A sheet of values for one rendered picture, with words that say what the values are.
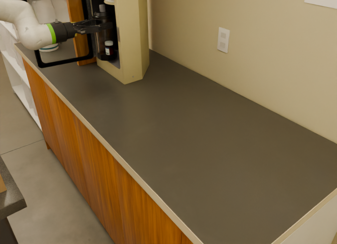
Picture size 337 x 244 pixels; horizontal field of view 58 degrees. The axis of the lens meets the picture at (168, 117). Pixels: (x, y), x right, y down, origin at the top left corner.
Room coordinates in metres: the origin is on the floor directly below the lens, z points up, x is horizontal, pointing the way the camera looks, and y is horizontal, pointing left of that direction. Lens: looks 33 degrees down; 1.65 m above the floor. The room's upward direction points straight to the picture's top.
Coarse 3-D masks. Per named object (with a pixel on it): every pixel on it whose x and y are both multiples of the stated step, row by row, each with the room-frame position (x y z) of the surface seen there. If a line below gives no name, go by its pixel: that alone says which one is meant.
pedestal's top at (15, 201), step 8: (0, 160) 0.82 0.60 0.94; (0, 168) 0.78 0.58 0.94; (8, 176) 0.74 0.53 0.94; (8, 184) 0.71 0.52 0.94; (16, 184) 0.71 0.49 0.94; (8, 192) 0.67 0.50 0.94; (16, 192) 0.67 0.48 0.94; (0, 200) 0.64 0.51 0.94; (8, 200) 0.64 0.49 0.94; (16, 200) 0.64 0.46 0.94; (24, 200) 0.65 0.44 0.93; (0, 208) 0.61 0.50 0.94; (8, 208) 0.62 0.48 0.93; (16, 208) 0.63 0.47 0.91; (0, 216) 0.60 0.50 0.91
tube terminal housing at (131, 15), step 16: (128, 0) 1.45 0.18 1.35; (144, 0) 1.61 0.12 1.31; (128, 16) 1.45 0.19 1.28; (144, 16) 1.60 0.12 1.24; (128, 32) 1.44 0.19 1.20; (144, 32) 1.58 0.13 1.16; (128, 48) 1.44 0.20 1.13; (144, 48) 1.57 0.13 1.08; (128, 64) 1.43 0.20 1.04; (144, 64) 1.55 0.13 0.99; (128, 80) 1.43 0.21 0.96
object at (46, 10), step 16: (32, 0) 1.52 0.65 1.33; (48, 0) 1.56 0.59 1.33; (64, 0) 1.60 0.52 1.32; (80, 0) 1.64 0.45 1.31; (48, 16) 1.55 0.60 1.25; (64, 16) 1.59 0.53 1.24; (80, 16) 1.63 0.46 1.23; (48, 48) 1.53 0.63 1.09; (64, 48) 1.57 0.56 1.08; (80, 48) 1.62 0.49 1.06
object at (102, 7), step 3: (99, 6) 1.54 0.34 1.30; (102, 6) 1.53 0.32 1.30; (102, 9) 1.53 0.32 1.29; (96, 12) 1.52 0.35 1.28; (99, 12) 1.52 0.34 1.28; (102, 12) 1.52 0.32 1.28; (105, 12) 1.52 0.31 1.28; (108, 12) 1.52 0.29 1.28; (96, 15) 1.51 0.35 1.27; (99, 15) 1.50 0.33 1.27; (102, 15) 1.50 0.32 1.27; (105, 15) 1.50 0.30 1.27; (108, 15) 1.51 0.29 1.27
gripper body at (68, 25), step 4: (64, 24) 1.41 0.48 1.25; (68, 24) 1.41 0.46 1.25; (68, 28) 1.40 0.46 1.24; (72, 28) 1.41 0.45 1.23; (76, 28) 1.42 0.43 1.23; (80, 28) 1.43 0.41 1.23; (68, 32) 1.39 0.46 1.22; (72, 32) 1.40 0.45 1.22; (76, 32) 1.41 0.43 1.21; (68, 36) 1.39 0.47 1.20; (72, 36) 1.41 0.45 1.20
